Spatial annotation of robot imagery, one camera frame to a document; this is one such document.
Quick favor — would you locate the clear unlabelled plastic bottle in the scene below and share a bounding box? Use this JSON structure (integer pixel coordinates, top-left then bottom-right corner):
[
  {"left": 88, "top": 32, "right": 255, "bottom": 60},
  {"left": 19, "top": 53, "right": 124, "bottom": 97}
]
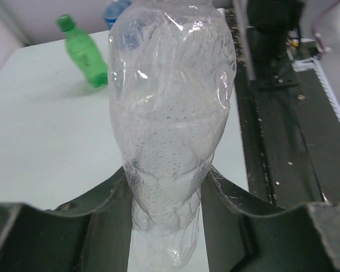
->
[{"left": 108, "top": 1, "right": 236, "bottom": 271}]

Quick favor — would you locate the green plastic bottle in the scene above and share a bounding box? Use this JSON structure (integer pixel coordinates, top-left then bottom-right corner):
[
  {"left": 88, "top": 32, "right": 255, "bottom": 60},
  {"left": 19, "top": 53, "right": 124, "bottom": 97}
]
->
[{"left": 63, "top": 24, "right": 108, "bottom": 88}]

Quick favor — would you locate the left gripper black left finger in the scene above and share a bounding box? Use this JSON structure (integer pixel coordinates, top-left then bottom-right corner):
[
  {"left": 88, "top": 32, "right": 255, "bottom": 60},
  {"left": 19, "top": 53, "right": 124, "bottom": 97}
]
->
[{"left": 0, "top": 169, "right": 133, "bottom": 271}]

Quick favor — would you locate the green bottle cap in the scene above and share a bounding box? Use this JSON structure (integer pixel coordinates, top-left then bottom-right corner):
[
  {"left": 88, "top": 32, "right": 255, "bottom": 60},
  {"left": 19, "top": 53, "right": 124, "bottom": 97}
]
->
[{"left": 56, "top": 14, "right": 75, "bottom": 32}]

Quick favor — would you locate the clear bottle with blue label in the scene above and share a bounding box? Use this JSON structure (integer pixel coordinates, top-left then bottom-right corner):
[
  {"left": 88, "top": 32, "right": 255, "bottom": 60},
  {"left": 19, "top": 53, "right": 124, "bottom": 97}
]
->
[{"left": 102, "top": 0, "right": 132, "bottom": 29}]

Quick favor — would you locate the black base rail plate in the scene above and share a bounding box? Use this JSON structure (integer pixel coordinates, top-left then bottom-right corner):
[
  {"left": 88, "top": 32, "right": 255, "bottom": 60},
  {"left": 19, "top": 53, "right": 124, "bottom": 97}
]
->
[{"left": 226, "top": 1, "right": 340, "bottom": 208}]

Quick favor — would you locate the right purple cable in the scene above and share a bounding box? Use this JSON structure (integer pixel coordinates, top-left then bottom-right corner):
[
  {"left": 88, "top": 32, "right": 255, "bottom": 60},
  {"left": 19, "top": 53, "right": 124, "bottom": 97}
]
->
[{"left": 311, "top": 0, "right": 334, "bottom": 59}]

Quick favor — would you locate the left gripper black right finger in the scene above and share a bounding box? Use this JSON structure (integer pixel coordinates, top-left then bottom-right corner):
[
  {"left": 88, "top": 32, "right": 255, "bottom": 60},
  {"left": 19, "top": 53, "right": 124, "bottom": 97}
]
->
[{"left": 201, "top": 168, "right": 340, "bottom": 271}]

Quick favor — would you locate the grey slotted cable duct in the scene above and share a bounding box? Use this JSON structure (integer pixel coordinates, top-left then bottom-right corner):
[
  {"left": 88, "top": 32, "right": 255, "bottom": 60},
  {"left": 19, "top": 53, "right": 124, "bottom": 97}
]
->
[{"left": 292, "top": 57, "right": 340, "bottom": 123}]

